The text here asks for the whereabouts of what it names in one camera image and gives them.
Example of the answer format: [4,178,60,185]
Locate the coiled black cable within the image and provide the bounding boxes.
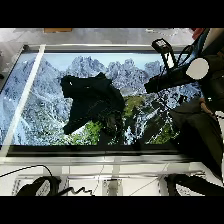
[58,185,96,197]

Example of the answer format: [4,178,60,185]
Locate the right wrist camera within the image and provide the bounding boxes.
[151,38,178,70]

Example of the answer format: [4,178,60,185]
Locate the dark brown garment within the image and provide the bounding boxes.
[169,97,224,186]

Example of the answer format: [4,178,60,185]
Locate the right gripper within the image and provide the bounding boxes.
[156,69,194,92]

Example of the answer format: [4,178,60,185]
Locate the heap of clothes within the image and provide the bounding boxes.
[191,28,214,54]

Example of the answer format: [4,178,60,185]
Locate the black pants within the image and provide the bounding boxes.
[59,71,127,138]

